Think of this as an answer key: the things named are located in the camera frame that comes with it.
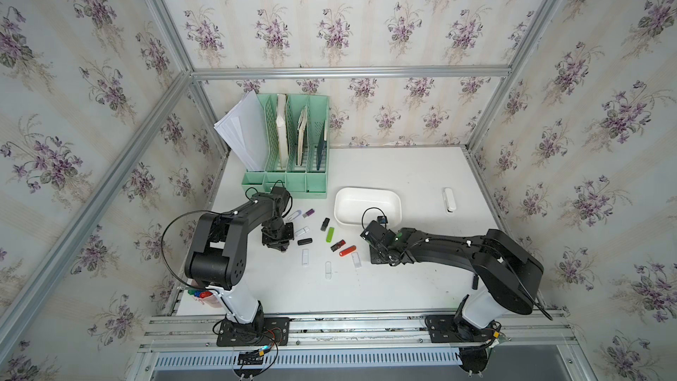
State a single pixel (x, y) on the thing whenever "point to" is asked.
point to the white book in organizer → (282, 125)
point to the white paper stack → (244, 129)
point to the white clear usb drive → (356, 260)
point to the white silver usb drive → (301, 231)
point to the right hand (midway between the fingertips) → (378, 255)
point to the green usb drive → (330, 235)
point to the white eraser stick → (450, 200)
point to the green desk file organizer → (294, 131)
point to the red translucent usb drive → (344, 252)
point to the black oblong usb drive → (306, 241)
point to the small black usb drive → (324, 225)
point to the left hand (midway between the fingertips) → (288, 248)
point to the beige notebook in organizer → (301, 125)
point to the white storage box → (360, 205)
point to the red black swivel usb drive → (338, 245)
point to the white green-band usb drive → (328, 270)
